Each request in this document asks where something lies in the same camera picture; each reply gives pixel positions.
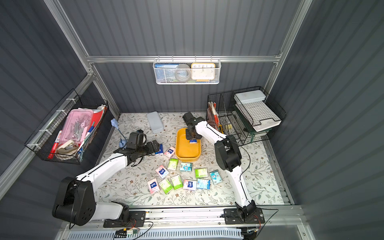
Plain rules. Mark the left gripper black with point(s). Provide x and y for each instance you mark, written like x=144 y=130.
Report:
x=153 y=146

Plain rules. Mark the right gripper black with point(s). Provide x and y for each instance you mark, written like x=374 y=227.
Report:
x=192 y=133

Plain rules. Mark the yellow storage box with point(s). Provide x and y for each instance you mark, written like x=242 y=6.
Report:
x=185 y=151

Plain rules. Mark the pink tissue pack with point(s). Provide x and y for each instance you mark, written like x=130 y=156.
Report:
x=170 y=152
x=162 y=172
x=153 y=186
x=190 y=185

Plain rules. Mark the teal cartoon tissue pack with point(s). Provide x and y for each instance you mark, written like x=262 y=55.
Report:
x=186 y=167

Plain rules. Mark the green tissue pack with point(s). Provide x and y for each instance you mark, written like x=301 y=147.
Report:
x=177 y=182
x=166 y=186
x=201 y=173
x=173 y=163

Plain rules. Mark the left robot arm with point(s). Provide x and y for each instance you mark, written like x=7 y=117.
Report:
x=75 y=202

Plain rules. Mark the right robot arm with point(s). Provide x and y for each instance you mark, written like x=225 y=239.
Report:
x=228 y=157

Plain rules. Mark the blue box in basket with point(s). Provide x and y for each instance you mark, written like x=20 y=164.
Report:
x=165 y=72

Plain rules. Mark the white plastic case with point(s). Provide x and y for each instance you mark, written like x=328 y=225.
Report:
x=155 y=122

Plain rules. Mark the light blue tissue pack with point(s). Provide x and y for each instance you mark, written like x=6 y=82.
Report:
x=203 y=184

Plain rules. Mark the pink pencil case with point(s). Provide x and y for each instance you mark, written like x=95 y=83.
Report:
x=77 y=123

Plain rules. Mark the yellow alarm clock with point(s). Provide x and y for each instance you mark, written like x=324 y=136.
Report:
x=203 y=71

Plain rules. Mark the grey tape roll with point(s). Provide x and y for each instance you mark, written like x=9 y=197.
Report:
x=183 y=73

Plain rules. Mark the white paper stack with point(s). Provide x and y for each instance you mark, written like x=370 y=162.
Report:
x=252 y=105

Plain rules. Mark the red marker pen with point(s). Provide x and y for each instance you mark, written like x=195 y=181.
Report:
x=55 y=145

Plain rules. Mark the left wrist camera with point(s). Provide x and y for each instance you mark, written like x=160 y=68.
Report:
x=136 y=140

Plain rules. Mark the black wire desk organizer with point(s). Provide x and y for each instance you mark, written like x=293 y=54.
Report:
x=223 y=115

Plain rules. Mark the white wire wall basket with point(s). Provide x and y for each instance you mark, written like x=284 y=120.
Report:
x=194 y=82

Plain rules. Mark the black wire side basket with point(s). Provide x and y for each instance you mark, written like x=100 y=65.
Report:
x=41 y=144

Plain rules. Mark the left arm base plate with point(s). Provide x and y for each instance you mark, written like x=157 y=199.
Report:
x=130 y=219

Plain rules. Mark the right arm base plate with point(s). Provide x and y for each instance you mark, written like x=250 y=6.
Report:
x=233 y=216

